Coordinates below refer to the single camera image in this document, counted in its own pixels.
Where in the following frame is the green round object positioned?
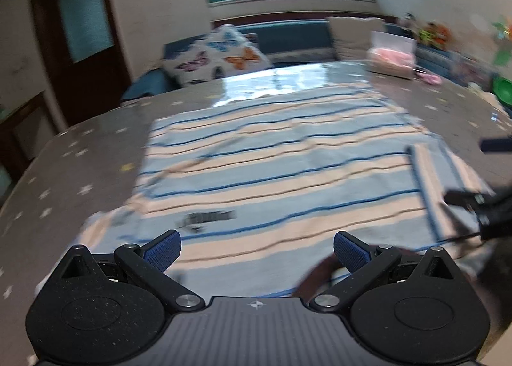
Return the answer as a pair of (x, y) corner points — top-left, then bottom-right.
(494, 77), (512, 106)

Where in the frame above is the butterfly print pillow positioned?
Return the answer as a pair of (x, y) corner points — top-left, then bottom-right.
(162, 25), (275, 89)

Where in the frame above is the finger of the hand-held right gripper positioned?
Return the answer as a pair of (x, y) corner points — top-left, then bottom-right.
(444, 189), (497, 211)
(479, 136), (512, 154)

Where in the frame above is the low wooden cabinet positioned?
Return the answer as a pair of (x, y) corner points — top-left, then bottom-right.
(0, 90), (68, 191)

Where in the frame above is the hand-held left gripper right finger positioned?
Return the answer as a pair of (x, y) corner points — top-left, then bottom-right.
(308, 231), (465, 311)

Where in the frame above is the clear tissue box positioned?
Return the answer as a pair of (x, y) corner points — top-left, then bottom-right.
(366, 31), (417, 79)

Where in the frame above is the dark wooden door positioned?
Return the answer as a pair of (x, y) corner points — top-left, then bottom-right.
(27, 0), (132, 127)

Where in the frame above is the beige pillow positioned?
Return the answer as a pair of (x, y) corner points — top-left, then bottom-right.
(328, 16), (387, 63)

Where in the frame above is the blue sofa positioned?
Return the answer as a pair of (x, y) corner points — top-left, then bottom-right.
(120, 19), (460, 105)

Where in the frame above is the blue beige striped cloth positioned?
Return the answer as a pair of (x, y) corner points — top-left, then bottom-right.
(34, 80), (499, 298)

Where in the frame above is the orange plush toy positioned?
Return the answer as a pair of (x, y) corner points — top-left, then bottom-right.
(430, 22), (451, 51)

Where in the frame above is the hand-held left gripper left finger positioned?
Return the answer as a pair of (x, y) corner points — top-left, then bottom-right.
(58, 229), (205, 313)

